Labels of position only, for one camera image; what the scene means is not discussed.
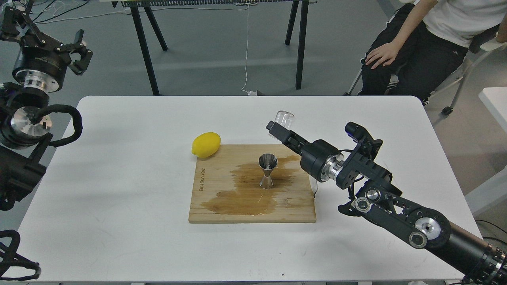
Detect white hanging cable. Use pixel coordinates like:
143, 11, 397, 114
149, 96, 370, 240
242, 3, 258, 96

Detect yellow lemon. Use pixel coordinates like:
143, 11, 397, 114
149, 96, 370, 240
191, 132, 221, 158

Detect clear glass cup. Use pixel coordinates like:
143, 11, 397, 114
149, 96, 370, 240
266, 110, 294, 141

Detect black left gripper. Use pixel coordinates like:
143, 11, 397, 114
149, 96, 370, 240
0, 0, 93, 93

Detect black-legged background table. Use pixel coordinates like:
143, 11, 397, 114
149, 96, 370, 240
112, 0, 318, 96

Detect steel jigger measuring cup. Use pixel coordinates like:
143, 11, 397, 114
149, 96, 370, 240
258, 153, 278, 189

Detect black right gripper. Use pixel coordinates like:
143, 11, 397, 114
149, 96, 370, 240
266, 121, 344, 182

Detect wooden cutting board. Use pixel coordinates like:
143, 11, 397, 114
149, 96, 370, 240
188, 144, 316, 224

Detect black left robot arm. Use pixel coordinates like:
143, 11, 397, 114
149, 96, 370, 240
0, 0, 93, 211

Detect cable bundle on floor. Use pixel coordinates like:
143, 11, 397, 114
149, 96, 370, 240
0, 0, 131, 38

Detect white side table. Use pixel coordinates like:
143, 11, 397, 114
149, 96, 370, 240
478, 87, 507, 133

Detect person's right hand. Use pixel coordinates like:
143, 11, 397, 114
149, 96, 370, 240
365, 42, 402, 70

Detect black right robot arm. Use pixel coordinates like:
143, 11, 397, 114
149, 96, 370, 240
266, 121, 506, 285

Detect seated person white shirt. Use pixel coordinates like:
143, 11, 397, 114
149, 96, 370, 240
359, 0, 507, 105

